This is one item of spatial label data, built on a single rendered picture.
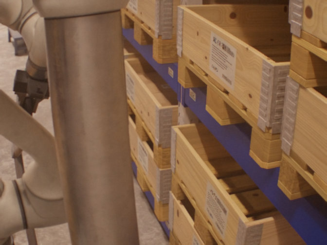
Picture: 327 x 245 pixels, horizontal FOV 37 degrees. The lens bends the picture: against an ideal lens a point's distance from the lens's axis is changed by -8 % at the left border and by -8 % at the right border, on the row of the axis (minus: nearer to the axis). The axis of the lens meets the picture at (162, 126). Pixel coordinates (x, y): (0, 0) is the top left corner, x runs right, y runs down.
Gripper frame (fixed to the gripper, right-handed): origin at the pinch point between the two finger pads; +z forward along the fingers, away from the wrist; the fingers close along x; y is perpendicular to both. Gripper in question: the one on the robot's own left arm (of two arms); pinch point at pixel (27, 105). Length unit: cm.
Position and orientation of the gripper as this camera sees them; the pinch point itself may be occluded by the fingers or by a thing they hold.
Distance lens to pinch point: 162.5
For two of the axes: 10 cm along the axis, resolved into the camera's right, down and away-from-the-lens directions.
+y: -1.2, -8.0, 5.8
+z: -3.9, 5.8, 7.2
